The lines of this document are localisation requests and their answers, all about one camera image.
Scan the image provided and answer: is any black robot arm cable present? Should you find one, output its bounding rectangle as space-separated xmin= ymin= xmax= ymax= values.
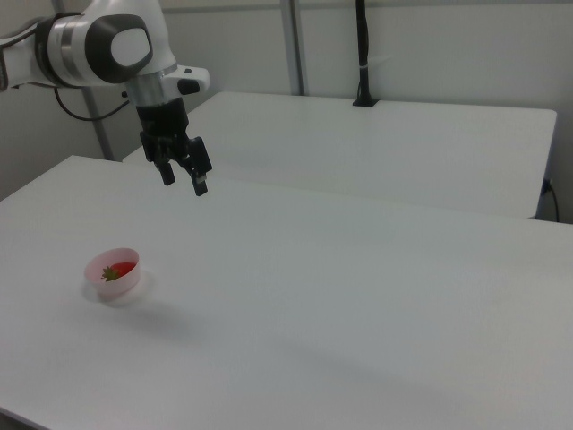
xmin=54 ymin=86 xmax=136 ymax=123

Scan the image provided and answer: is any black cable by table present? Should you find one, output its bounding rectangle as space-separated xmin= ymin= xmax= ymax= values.
xmin=543 ymin=178 xmax=561 ymax=222

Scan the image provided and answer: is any pink plastic bowl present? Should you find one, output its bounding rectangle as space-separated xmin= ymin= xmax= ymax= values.
xmin=83 ymin=247 xmax=146 ymax=303

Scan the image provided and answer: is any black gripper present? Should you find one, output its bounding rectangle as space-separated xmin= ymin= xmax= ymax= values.
xmin=135 ymin=97 xmax=213 ymax=197

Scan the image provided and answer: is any grey wall frame post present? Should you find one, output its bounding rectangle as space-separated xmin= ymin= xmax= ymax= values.
xmin=79 ymin=85 xmax=114 ymax=161
xmin=280 ymin=0 xmax=311 ymax=97

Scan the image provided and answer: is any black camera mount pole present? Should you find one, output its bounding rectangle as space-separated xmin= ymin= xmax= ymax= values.
xmin=352 ymin=0 xmax=381 ymax=108

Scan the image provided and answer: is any red toy strawberry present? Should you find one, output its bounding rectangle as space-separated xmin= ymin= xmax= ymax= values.
xmin=100 ymin=261 xmax=138 ymax=283

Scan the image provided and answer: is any white side table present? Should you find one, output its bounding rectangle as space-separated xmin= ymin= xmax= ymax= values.
xmin=121 ymin=90 xmax=559 ymax=220

